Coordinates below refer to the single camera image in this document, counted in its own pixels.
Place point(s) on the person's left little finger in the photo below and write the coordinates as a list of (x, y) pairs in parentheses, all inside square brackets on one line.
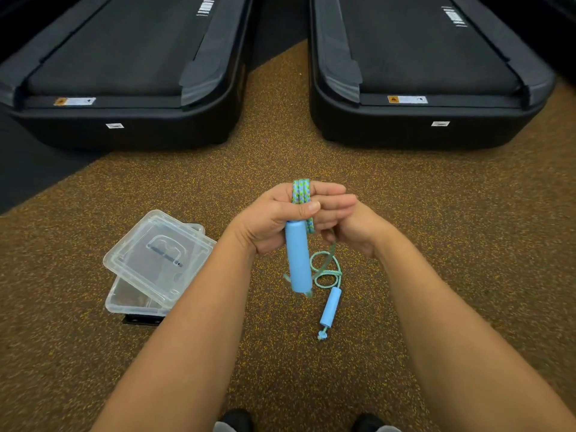
[(328, 223)]

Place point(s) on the small black flat object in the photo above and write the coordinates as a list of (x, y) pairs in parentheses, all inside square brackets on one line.
[(141, 319)]

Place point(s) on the person's black shoe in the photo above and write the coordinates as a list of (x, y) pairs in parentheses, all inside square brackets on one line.
[(373, 423), (236, 422)]

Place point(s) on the person's left hand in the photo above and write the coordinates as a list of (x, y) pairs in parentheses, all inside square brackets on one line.
[(263, 218)]

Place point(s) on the person's left forearm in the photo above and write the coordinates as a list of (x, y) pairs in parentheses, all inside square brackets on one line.
[(189, 337)]

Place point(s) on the person's right fingers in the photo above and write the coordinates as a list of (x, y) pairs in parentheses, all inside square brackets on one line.
[(332, 235)]

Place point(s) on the person's right forearm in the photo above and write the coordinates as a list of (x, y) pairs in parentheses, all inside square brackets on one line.
[(454, 337)]

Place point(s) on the black treadmill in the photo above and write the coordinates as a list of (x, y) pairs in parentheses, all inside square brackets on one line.
[(427, 49), (135, 53)]

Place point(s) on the person's black right shoe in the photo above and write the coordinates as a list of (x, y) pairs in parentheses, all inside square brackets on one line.
[(373, 423)]

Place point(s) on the person's black left shoe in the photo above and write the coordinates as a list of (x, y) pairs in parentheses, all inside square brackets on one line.
[(236, 422)]

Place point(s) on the person's left middle finger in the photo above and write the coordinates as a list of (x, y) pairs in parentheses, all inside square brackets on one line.
[(339, 200)]

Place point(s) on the clear plastic storage box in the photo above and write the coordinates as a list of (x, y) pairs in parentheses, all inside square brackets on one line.
[(128, 301)]

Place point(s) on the person's left thumb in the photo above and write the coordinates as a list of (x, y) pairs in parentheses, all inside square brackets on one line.
[(299, 211)]

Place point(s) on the clear plastic box lid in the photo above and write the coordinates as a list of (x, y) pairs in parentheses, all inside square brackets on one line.
[(153, 256)]

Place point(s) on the person's right hand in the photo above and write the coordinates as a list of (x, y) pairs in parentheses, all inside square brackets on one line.
[(366, 229)]

